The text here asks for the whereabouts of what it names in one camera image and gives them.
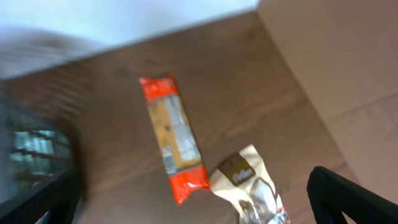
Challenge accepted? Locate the grey plastic basket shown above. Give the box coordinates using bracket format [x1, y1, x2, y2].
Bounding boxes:
[1, 99, 81, 205]

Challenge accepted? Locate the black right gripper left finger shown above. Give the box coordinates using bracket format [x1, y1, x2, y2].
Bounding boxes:
[1, 174, 78, 224]

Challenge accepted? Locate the orange pasta package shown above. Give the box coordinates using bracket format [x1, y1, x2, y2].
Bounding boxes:
[139, 73, 210, 205]

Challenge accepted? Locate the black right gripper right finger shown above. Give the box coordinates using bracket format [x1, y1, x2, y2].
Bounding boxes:
[307, 166, 397, 224]

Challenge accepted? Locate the beige brown snack bag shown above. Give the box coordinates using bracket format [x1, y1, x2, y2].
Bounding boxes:
[210, 145, 291, 224]

